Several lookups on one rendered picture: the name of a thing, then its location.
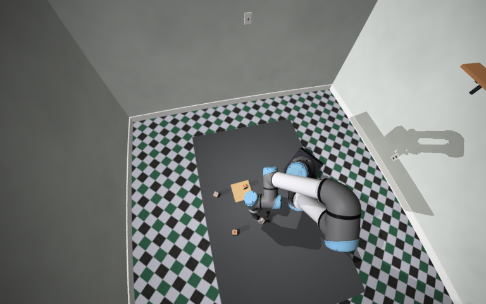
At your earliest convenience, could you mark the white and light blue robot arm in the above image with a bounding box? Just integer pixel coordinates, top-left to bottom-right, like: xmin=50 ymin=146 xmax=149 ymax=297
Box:
xmin=244 ymin=156 xmax=361 ymax=252

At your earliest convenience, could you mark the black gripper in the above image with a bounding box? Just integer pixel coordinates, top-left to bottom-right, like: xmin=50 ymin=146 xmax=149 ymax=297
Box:
xmin=249 ymin=208 xmax=270 ymax=224

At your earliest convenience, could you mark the tan flat mat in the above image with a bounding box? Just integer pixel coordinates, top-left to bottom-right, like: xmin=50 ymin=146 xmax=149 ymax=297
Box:
xmin=231 ymin=180 xmax=251 ymax=202

